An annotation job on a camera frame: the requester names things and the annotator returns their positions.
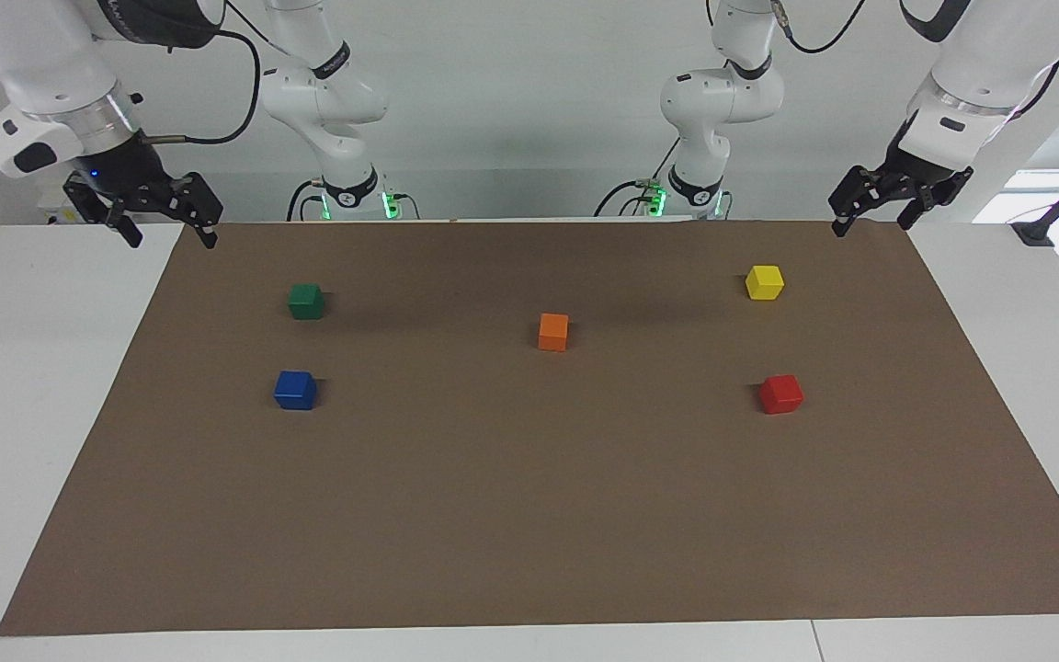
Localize red wooden block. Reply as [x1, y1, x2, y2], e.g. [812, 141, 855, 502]
[758, 374, 805, 416]

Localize yellow wooden block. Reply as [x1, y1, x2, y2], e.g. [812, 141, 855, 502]
[745, 265, 786, 302]

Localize green wooden block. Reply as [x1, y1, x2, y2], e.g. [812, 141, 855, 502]
[288, 283, 325, 321]

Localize blue wooden block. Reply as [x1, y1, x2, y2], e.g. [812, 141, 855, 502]
[273, 371, 318, 411]

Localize brown paper mat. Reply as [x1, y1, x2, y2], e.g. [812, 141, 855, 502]
[0, 219, 1059, 637]

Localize white wall box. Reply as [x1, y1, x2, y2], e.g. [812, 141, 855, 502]
[37, 177, 80, 226]

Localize black right base cable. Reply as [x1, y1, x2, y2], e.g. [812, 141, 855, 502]
[287, 178, 325, 223]

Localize black base cable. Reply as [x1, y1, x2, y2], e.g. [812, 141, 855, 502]
[593, 138, 682, 220]
[287, 178, 325, 223]

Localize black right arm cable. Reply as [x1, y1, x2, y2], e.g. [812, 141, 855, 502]
[145, 0, 263, 146]

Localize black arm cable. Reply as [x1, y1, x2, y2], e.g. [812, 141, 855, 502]
[145, 0, 263, 146]
[771, 0, 872, 55]

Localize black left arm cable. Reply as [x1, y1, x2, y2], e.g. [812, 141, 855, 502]
[771, 0, 872, 55]

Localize black left base cable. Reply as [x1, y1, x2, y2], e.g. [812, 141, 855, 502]
[593, 138, 682, 220]

